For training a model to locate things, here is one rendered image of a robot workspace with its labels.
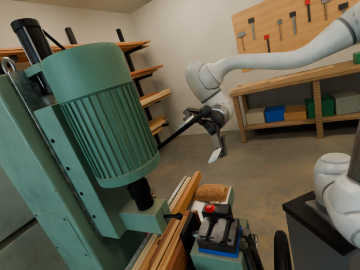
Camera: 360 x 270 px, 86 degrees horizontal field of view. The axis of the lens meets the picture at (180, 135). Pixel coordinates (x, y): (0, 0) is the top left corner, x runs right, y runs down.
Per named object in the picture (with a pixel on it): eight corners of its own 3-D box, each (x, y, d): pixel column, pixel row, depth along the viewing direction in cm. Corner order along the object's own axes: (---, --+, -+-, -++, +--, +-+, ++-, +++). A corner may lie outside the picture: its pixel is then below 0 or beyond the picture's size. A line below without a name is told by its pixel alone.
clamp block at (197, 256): (248, 291, 47) (241, 264, 45) (197, 278, 54) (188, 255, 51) (253, 239, 60) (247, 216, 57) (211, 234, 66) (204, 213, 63)
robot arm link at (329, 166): (352, 188, 89) (352, 144, 83) (373, 217, 73) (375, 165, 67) (310, 189, 95) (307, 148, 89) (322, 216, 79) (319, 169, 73)
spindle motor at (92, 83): (137, 190, 42) (72, 40, 33) (85, 189, 51) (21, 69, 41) (171, 152, 57) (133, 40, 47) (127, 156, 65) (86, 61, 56)
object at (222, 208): (237, 258, 46) (232, 241, 44) (195, 251, 51) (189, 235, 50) (244, 217, 57) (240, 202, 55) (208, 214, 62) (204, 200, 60)
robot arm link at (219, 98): (214, 131, 83) (196, 106, 82) (222, 119, 96) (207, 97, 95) (236, 119, 78) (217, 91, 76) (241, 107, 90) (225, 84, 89)
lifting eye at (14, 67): (18, 77, 55) (5, 54, 53) (8, 83, 58) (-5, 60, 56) (24, 76, 57) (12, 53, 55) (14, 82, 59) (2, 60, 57)
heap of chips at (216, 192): (225, 201, 74) (223, 193, 73) (192, 200, 81) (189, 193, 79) (230, 186, 82) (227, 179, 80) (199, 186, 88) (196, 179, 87)
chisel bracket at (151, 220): (164, 239, 55) (154, 215, 52) (127, 233, 61) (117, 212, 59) (175, 219, 61) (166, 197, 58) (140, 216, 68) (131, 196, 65)
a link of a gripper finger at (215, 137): (207, 129, 71) (209, 130, 72) (214, 155, 64) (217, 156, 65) (215, 123, 69) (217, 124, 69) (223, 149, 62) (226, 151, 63)
